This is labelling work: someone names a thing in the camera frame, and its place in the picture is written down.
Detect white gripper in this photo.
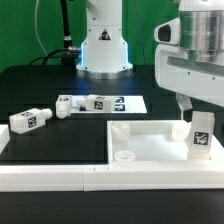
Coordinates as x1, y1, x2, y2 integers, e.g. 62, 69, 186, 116
153, 15, 224, 123

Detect white square tabletop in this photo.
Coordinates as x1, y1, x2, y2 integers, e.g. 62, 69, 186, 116
107, 120, 224, 170

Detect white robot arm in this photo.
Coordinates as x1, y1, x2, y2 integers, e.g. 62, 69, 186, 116
77, 0, 224, 111

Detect white obstacle fence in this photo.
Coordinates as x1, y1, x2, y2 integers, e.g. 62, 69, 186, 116
0, 123, 224, 193

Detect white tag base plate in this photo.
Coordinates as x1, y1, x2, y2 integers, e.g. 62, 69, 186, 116
71, 95, 147, 113

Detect black cable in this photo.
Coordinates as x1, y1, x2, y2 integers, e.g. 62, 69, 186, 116
28, 46, 82, 66

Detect white thin cable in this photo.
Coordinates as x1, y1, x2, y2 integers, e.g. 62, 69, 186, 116
34, 0, 51, 58

